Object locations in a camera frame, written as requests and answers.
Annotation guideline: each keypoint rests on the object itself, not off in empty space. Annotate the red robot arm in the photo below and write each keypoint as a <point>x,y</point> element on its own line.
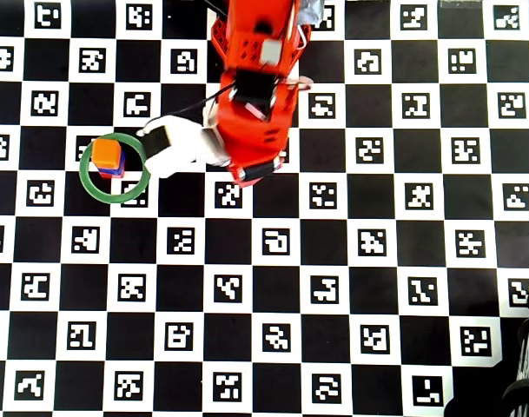
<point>255,30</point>

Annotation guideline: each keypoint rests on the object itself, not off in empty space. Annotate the red cube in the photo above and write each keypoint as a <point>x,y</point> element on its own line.
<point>116,176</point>

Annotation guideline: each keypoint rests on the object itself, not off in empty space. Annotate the blue cube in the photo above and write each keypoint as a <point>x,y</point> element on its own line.
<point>122,163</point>

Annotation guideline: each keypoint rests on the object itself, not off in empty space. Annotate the orange cube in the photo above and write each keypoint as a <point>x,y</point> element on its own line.
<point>105,152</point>

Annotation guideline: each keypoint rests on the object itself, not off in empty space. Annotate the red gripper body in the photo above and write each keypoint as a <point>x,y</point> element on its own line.
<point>259,171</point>

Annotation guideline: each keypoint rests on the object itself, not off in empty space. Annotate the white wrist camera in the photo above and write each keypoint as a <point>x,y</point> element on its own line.
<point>181,143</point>

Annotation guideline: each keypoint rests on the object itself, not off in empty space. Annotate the black white marker checkerboard mat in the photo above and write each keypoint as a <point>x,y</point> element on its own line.
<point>290,260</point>

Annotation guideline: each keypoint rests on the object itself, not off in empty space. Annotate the grey duct tape wad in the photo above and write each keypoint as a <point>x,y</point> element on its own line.
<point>312,11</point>

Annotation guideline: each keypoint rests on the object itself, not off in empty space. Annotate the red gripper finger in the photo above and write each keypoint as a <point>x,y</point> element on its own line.
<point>238,174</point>

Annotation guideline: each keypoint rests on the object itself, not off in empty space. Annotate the black flexible camera stand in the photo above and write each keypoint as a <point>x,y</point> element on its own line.
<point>522,347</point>

